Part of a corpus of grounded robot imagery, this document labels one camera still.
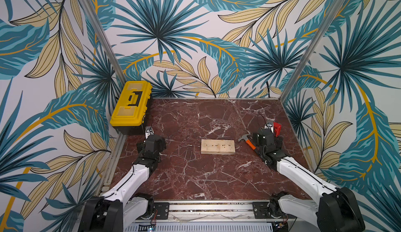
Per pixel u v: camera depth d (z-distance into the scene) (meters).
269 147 0.64
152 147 0.64
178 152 0.92
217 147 0.90
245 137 0.98
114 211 0.40
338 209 0.40
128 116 0.89
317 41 0.86
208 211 0.75
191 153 0.92
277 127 1.03
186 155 0.91
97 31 0.81
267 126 0.73
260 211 0.73
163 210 0.73
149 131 0.72
